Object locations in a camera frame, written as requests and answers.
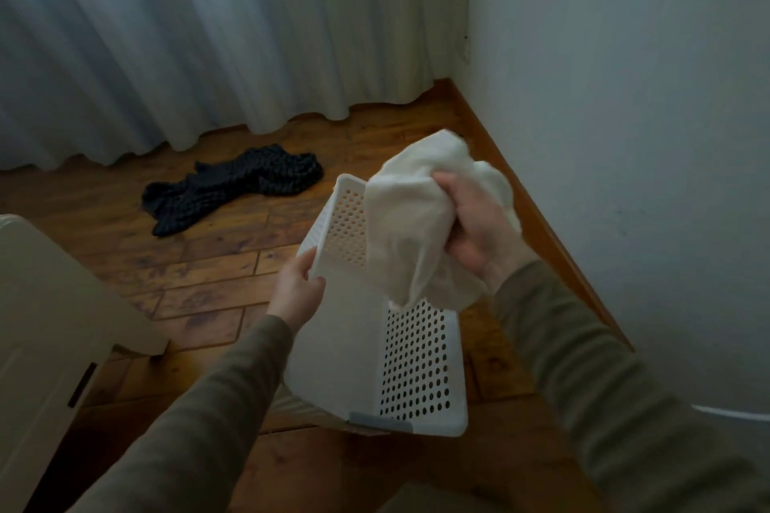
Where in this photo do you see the person's right hand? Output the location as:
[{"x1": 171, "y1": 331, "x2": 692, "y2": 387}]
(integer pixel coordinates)
[{"x1": 432, "y1": 171, "x2": 540, "y2": 295}]

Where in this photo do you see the person's left hand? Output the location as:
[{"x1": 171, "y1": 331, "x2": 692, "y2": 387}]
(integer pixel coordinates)
[{"x1": 266, "y1": 247, "x2": 327, "y2": 335}]

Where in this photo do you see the cream white cloth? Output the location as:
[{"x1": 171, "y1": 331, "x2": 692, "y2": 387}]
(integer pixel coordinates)
[{"x1": 365, "y1": 129, "x2": 522, "y2": 313}]

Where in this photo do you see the white perforated plastic laundry basket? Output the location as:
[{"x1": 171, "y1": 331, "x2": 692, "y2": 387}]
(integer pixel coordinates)
[{"x1": 283, "y1": 174, "x2": 469, "y2": 438}]

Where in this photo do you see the person's left forearm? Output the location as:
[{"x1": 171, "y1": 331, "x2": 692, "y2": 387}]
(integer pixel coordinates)
[{"x1": 67, "y1": 314, "x2": 294, "y2": 513}]

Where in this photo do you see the person's right forearm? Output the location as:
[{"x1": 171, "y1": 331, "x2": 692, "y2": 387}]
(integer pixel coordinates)
[{"x1": 493, "y1": 260, "x2": 770, "y2": 513}]

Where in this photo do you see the wooden baseboard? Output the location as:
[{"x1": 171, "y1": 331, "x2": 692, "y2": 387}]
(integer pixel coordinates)
[{"x1": 442, "y1": 79, "x2": 632, "y2": 351}]

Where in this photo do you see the dark knitted garment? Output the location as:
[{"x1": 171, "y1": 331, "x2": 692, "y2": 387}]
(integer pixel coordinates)
[{"x1": 141, "y1": 144, "x2": 324, "y2": 238}]

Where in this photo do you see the white sheer curtain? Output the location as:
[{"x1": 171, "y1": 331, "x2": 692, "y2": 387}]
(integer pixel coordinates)
[{"x1": 0, "y1": 0, "x2": 472, "y2": 172}]

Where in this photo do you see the beige cabinet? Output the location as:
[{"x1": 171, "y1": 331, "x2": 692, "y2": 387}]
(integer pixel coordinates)
[{"x1": 0, "y1": 214, "x2": 169, "y2": 513}]

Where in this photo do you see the white cable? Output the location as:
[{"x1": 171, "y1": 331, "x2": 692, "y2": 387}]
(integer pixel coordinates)
[{"x1": 692, "y1": 404, "x2": 770, "y2": 424}]

